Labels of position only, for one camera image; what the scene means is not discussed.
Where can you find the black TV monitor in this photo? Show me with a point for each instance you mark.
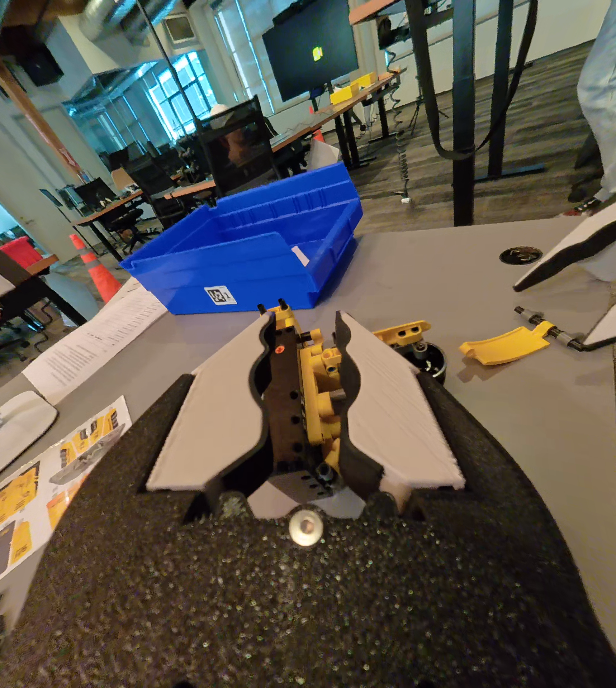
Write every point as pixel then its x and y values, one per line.
pixel 308 48

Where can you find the long wooden desk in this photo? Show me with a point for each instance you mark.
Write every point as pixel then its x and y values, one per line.
pixel 340 113

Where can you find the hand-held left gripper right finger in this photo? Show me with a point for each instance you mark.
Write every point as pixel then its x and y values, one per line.
pixel 405 424

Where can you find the yellow printed leaflet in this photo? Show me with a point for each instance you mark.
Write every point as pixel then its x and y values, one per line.
pixel 17 500

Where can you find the orange traffic cone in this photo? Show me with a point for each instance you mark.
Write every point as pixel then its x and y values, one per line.
pixel 101 274

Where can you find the yellow brick panel with axle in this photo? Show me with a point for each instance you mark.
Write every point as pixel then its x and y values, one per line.
pixel 501 349

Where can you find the red chair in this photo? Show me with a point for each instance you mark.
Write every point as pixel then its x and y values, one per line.
pixel 17 252

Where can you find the black round desk grommet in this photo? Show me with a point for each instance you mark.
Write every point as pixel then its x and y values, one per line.
pixel 520 255

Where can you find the yellow black toy brick model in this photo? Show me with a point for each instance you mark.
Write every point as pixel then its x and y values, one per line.
pixel 286 403

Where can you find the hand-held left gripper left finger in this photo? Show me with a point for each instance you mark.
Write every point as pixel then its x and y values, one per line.
pixel 200 430

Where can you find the yellow plastic bin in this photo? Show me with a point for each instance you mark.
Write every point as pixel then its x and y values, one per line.
pixel 351 91

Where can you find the blue plastic bin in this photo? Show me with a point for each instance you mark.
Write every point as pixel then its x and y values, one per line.
pixel 243 269

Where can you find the wooden standing desk black legs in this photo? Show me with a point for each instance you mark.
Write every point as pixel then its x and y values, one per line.
pixel 464 134

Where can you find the grey ceiling duct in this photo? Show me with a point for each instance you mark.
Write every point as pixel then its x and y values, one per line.
pixel 109 16

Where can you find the printed paper sheets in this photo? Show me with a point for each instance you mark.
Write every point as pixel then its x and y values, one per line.
pixel 98 344

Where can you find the black wall speaker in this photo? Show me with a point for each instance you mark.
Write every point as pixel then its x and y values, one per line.
pixel 42 64

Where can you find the black framed screen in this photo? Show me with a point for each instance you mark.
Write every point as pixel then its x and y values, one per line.
pixel 238 150

